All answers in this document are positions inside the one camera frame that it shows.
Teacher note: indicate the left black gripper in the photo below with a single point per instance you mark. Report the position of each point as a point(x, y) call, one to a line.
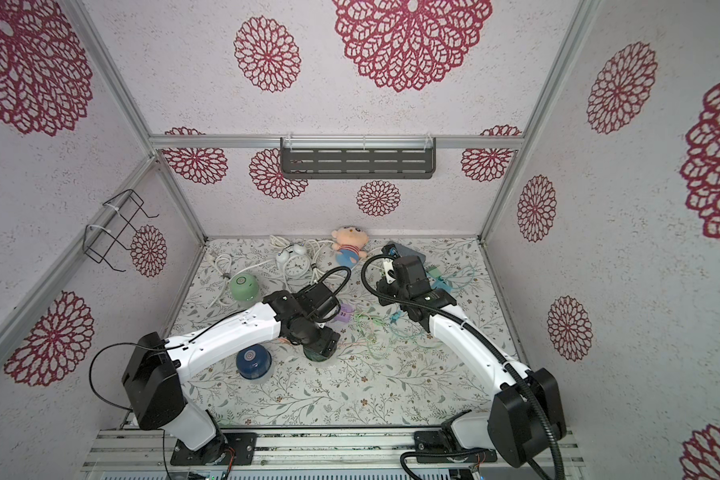
point(295, 341)

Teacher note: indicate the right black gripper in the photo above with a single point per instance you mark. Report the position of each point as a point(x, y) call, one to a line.
point(396, 264)

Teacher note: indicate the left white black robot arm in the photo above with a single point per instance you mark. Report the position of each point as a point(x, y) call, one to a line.
point(159, 368)

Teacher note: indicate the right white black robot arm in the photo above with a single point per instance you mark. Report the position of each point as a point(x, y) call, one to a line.
point(526, 421)

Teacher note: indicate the teal power strip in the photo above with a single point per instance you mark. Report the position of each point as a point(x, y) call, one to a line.
point(439, 282)

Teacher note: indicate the purple power strip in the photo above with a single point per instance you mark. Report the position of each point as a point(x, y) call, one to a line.
point(345, 314)

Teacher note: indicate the white alarm clock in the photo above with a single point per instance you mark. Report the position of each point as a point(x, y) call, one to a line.
point(294, 261)

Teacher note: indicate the plush boy doll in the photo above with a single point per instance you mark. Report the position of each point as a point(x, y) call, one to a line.
point(349, 244)

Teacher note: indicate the light green cordless grinder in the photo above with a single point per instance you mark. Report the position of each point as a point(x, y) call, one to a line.
point(244, 287)

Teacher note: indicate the grey wall shelf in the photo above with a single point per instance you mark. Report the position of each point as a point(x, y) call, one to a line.
point(360, 160)

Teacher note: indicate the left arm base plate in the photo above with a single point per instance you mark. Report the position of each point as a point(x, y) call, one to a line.
point(226, 449)

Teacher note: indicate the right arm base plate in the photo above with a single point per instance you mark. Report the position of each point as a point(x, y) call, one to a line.
point(437, 446)

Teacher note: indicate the black wire wall rack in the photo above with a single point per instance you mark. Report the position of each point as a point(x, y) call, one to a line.
point(100, 239)

